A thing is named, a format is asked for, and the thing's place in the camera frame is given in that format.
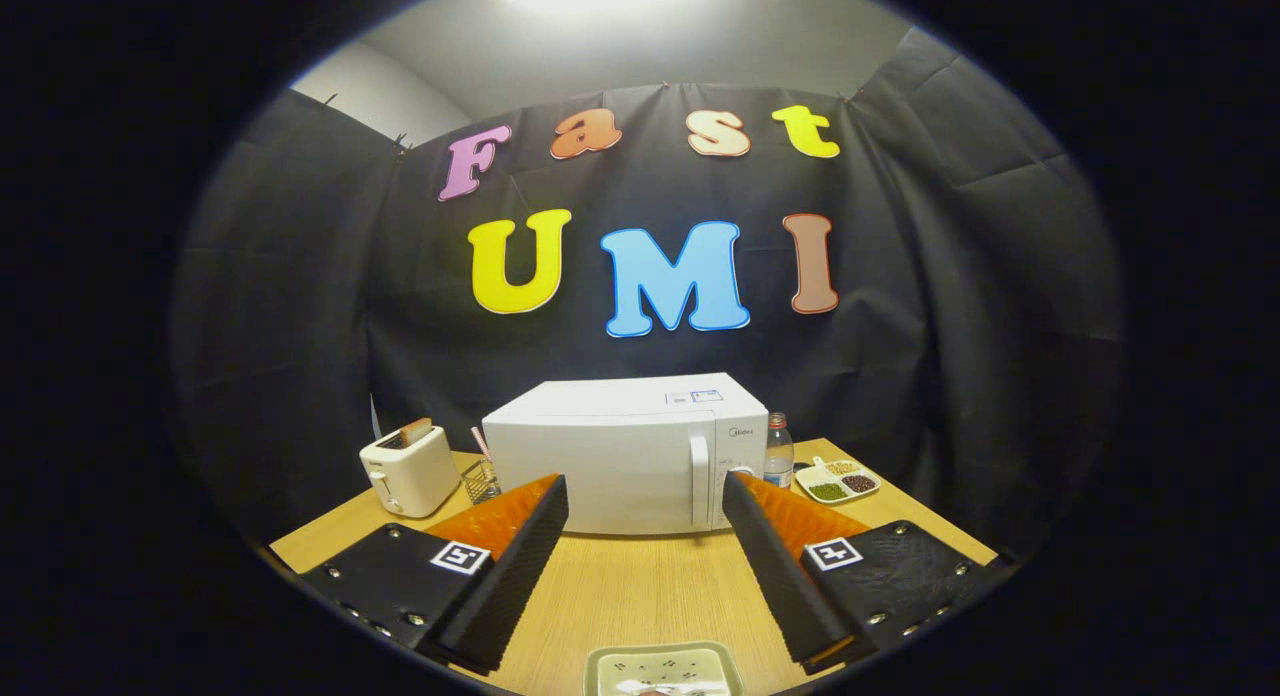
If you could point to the white square plate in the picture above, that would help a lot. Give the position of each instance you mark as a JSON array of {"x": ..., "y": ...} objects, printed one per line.
[{"x": 660, "y": 664}]

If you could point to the pink straw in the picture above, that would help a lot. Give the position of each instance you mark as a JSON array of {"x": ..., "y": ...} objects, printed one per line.
[{"x": 480, "y": 442}]

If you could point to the white toaster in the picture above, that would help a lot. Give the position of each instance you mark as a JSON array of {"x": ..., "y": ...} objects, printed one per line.
[{"x": 415, "y": 476}]

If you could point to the white microwave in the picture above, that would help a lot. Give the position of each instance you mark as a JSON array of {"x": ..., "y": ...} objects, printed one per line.
[{"x": 600, "y": 456}]

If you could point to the toast slice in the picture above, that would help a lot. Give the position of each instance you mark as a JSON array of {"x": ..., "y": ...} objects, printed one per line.
[{"x": 418, "y": 432}]

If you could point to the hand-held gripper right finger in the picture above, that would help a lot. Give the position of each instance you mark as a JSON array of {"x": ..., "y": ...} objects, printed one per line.
[{"x": 780, "y": 586}]

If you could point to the black backdrop cloth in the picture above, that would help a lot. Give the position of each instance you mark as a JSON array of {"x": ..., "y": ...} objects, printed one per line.
[{"x": 300, "y": 326}]

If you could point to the clear plastic water bottle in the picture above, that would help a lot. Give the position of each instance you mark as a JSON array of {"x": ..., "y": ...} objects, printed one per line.
[{"x": 778, "y": 461}]

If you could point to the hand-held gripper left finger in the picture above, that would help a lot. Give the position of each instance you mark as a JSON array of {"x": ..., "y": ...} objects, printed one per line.
[{"x": 510, "y": 586}]

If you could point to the white divided dish with beans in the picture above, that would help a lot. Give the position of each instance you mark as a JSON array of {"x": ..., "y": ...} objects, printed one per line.
[{"x": 812, "y": 476}]

